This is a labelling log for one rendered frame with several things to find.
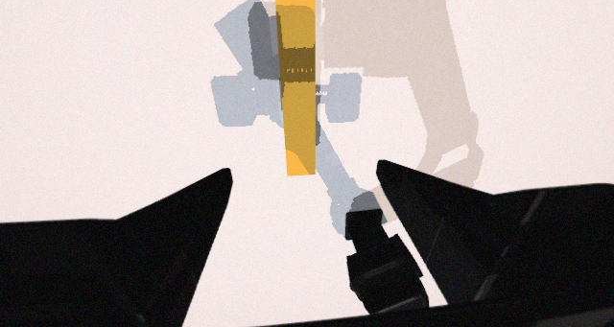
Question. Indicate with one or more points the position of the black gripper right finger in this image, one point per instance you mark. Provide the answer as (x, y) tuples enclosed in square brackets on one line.
[(466, 236)]

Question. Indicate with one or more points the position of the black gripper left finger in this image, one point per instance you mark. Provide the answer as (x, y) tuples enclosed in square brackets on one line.
[(150, 260)]

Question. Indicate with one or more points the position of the yellow bar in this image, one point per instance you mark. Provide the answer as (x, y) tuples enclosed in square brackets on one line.
[(296, 38)]

